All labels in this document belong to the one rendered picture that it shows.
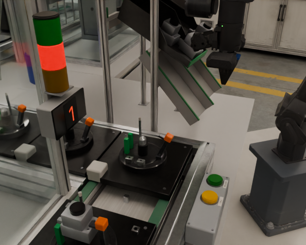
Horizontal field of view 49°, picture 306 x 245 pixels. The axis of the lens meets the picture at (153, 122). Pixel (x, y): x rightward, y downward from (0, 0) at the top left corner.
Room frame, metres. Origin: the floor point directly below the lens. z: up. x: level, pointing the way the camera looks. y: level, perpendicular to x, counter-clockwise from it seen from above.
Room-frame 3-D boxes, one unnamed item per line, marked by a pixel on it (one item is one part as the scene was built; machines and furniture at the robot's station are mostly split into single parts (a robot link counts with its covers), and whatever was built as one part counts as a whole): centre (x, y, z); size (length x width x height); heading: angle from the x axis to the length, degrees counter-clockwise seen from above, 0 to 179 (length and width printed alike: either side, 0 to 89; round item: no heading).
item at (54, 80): (0.65, 0.20, 1.28); 0.05 x 0.05 x 0.05
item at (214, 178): (0.70, -0.17, 0.96); 0.04 x 0.04 x 0.02
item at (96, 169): (0.79, 0.03, 1.01); 0.24 x 0.24 x 0.13; 70
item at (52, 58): (0.65, 0.20, 1.33); 0.05 x 0.05 x 0.05
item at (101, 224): (0.46, 0.11, 1.04); 0.04 x 0.02 x 0.08; 70
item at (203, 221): (0.64, -0.14, 0.93); 0.21 x 0.07 x 0.06; 160
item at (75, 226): (0.48, 0.16, 1.06); 0.08 x 0.04 x 0.07; 70
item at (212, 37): (0.78, -0.12, 1.33); 0.07 x 0.07 x 0.06; 72
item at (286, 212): (0.69, -0.35, 0.96); 0.15 x 0.15 x 0.20; 17
